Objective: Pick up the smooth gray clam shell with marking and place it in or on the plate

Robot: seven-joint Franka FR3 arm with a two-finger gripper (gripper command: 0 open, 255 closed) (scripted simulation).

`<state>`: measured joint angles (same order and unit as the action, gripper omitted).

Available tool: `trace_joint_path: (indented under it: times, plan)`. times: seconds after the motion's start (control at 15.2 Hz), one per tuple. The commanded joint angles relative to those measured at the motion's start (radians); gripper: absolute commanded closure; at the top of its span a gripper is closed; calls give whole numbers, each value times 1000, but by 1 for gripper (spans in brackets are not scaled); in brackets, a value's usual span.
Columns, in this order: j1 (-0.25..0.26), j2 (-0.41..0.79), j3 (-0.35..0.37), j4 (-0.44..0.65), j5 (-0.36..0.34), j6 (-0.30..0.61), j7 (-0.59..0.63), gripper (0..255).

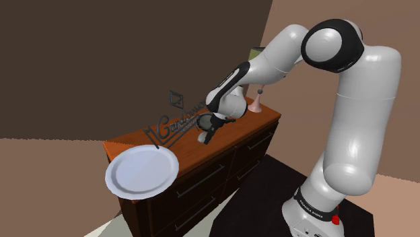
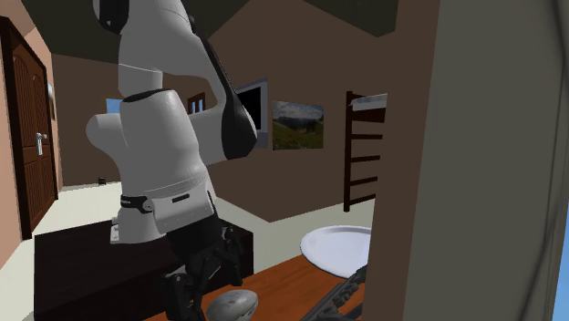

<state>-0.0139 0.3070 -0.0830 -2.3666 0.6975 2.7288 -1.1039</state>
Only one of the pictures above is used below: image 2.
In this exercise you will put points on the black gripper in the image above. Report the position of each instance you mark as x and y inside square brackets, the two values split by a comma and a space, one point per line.
[195, 242]

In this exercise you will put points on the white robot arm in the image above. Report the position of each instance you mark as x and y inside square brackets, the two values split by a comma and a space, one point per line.
[155, 142]

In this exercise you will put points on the grey rounded stone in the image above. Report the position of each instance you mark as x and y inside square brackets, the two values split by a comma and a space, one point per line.
[232, 305]

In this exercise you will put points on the dark robot stand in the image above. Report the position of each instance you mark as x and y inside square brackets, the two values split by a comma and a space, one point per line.
[89, 271]

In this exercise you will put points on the white plate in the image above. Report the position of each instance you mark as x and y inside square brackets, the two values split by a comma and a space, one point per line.
[335, 249]

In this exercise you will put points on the dark framed window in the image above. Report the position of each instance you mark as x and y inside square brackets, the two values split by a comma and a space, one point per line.
[197, 103]

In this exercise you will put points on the blue window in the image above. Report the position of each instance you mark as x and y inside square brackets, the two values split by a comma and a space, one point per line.
[113, 106]

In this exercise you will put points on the brown wooden door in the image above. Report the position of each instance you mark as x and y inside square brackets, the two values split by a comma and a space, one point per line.
[31, 146]

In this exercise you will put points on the black ornate frame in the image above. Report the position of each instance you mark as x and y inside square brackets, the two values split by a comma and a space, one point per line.
[338, 294]

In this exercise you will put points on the landscape wall picture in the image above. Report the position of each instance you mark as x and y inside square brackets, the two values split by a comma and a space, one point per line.
[297, 125]

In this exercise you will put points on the grey framed black wall picture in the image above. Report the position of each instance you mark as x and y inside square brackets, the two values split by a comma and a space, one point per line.
[258, 106]

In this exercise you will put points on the small wall picture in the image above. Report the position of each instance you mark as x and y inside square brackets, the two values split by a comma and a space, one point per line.
[51, 101]

